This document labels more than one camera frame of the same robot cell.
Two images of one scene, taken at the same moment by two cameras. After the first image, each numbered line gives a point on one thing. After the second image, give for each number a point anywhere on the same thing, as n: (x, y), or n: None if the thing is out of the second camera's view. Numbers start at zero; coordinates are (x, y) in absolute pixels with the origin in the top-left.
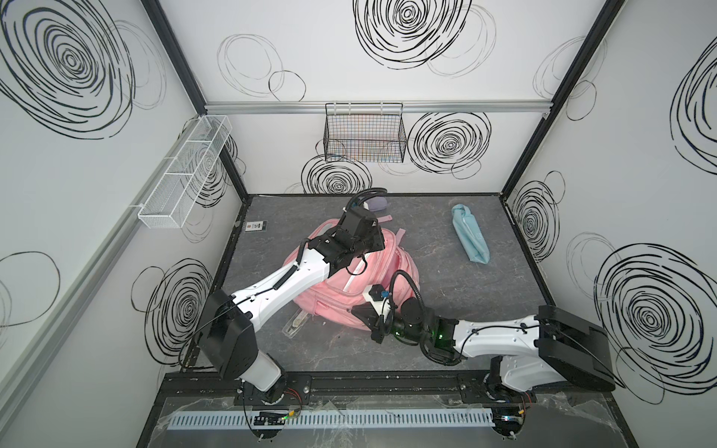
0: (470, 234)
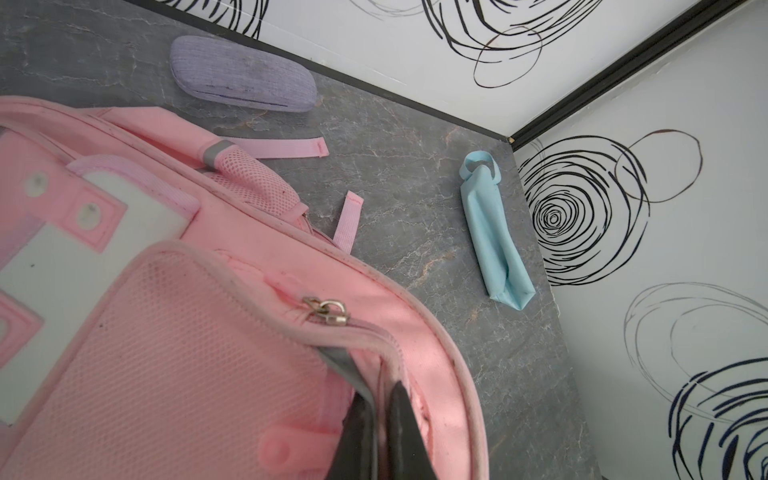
0: (503, 261)
